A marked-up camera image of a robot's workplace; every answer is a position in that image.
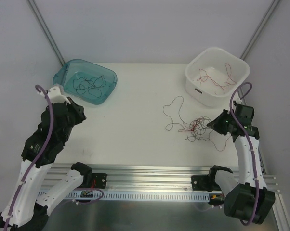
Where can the aluminium frame rail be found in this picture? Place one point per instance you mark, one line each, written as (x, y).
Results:
(145, 178)

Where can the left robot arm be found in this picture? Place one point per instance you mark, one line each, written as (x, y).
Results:
(27, 211)

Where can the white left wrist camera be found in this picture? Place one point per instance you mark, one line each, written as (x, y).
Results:
(53, 95)

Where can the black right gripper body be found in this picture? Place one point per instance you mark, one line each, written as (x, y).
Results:
(218, 124)

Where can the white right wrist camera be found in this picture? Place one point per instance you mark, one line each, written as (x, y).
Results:
(237, 102)

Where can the teal transparent plastic tray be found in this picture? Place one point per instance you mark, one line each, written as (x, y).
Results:
(88, 81)

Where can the white slotted cable duct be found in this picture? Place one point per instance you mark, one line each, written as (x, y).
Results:
(139, 196)

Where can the white plastic basket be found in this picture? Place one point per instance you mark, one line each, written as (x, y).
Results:
(213, 76)

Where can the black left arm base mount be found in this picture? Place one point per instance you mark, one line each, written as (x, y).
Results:
(92, 178)

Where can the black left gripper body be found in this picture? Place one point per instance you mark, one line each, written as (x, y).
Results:
(75, 111)

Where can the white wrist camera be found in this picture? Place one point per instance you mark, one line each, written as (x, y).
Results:
(53, 95)
(237, 102)

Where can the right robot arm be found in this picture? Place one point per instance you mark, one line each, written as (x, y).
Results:
(248, 198)

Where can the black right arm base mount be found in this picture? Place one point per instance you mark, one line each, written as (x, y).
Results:
(207, 182)

